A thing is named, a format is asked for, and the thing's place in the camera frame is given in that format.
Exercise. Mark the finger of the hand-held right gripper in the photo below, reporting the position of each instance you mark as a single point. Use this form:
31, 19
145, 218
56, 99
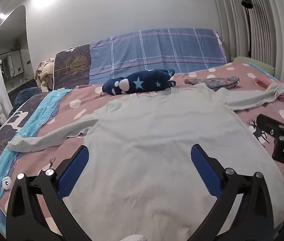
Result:
269, 124

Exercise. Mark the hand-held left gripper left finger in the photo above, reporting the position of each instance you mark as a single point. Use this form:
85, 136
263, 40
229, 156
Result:
74, 165

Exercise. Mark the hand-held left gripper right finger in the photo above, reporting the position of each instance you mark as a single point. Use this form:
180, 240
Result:
202, 165

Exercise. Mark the white long-sleeve shirt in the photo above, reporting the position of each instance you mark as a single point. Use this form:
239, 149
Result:
157, 143

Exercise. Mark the beige clothes pile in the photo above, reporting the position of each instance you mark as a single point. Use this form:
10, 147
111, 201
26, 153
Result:
45, 75

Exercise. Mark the green pillow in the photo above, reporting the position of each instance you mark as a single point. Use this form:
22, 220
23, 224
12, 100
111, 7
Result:
254, 64

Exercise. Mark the grey floral garment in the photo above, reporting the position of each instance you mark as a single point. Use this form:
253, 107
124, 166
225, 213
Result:
214, 83

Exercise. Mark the pink polka dot bed cover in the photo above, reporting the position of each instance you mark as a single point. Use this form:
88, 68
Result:
86, 98

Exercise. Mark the small white ball toy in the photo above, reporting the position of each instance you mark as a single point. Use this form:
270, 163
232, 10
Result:
6, 182

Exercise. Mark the dark blue blanket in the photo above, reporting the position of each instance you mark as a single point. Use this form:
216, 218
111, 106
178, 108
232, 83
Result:
26, 96

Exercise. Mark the white pleated curtain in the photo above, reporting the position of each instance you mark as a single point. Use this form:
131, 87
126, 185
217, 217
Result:
269, 30

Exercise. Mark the dark tree-print pillow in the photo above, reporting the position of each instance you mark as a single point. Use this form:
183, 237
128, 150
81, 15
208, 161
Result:
71, 65

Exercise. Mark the navy star-print garment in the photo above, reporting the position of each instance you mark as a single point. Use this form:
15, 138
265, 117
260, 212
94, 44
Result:
137, 82

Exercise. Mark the black floor lamp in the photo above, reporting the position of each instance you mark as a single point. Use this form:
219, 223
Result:
247, 2

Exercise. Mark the blue plaid pillow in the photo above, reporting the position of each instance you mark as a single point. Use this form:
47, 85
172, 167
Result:
157, 52

